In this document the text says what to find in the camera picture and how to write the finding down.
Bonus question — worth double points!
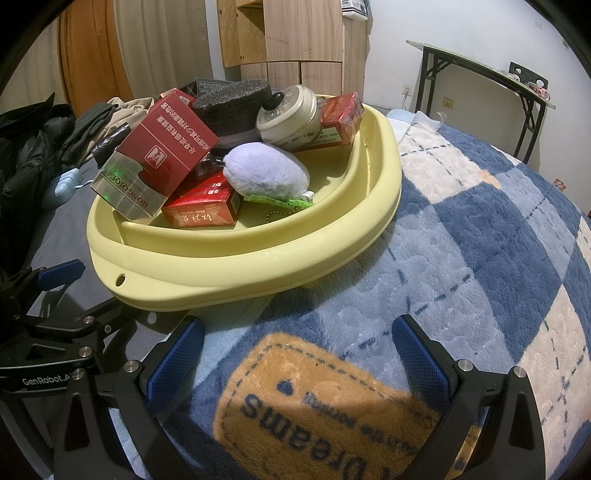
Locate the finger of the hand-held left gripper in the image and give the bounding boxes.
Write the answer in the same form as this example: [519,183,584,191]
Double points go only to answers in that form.
[0,259,86,320]
[23,297,142,343]

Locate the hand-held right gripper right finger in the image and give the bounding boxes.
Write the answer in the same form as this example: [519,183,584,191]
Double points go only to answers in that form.
[391,314,544,480]

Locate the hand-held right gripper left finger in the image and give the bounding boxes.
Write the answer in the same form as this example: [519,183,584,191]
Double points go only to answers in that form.
[53,316,206,480]

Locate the yellow plastic basin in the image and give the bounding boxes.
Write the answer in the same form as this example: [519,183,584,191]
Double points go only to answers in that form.
[87,94,402,311]

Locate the small red box dark side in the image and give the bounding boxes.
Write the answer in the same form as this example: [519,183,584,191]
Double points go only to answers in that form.
[161,172,245,228]

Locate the large red carton box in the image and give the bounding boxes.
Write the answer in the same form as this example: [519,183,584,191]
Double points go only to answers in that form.
[89,90,221,226]

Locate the black knit hat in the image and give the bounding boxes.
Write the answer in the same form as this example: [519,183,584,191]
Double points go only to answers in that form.
[191,79,274,150]

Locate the small red box white side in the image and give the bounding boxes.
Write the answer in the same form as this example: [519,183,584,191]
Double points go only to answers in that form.
[295,92,365,151]

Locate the round cream tin with knob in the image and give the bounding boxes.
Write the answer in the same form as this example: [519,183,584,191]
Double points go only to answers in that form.
[256,84,323,151]

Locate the light blue device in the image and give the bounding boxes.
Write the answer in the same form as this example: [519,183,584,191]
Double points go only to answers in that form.
[54,168,82,205]

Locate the blue checked fleece blanket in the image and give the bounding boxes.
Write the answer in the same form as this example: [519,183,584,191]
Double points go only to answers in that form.
[152,108,591,480]

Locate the black puffer jacket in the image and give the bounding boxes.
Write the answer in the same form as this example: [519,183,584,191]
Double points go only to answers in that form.
[0,92,75,261]

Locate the black clothes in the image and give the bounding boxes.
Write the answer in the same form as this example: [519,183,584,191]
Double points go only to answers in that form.
[64,100,122,168]

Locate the beige clothes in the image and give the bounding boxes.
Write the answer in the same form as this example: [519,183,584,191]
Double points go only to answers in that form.
[108,96,156,131]

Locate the green flat tag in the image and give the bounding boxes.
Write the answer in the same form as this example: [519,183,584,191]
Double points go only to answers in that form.
[243,189,315,209]

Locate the white plush ball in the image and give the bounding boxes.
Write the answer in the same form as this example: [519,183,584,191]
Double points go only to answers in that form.
[222,141,311,200]

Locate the orange wooden door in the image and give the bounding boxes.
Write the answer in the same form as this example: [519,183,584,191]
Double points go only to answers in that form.
[57,0,136,117]

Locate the dark grey box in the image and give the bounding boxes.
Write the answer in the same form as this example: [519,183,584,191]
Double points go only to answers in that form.
[187,77,232,98]

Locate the beige curtain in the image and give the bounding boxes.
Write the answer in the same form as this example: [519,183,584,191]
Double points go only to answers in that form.
[113,0,219,100]

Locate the black folding table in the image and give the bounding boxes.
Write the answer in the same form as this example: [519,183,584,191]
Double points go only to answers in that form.
[406,39,557,163]

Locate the wooden wardrobe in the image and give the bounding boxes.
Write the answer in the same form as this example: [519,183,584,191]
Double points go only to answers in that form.
[216,0,368,105]

